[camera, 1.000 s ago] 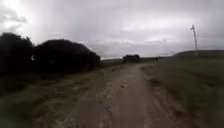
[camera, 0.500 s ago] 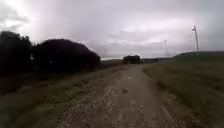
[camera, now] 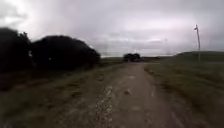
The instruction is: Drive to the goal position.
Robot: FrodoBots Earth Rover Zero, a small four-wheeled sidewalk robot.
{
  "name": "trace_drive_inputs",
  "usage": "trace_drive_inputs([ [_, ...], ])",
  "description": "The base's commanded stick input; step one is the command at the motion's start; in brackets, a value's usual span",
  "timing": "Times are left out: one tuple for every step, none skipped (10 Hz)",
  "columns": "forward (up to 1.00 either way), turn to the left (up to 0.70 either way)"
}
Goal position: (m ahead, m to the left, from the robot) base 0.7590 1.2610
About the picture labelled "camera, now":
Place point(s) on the pale pole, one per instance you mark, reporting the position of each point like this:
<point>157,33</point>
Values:
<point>198,40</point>

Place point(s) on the grassy slope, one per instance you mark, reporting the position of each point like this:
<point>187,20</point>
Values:
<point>196,76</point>

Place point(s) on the brown dirt track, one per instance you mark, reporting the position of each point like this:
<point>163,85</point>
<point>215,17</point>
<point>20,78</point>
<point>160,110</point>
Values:
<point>130,100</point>

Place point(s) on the dark row of trees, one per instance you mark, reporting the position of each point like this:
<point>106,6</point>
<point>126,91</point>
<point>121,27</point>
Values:
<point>56,53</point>

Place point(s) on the distant clump of trees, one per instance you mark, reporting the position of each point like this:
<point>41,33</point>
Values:
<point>132,57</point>

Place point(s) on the grass verge beside trees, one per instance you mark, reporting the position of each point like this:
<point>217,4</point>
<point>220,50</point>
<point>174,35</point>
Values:
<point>36,93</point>

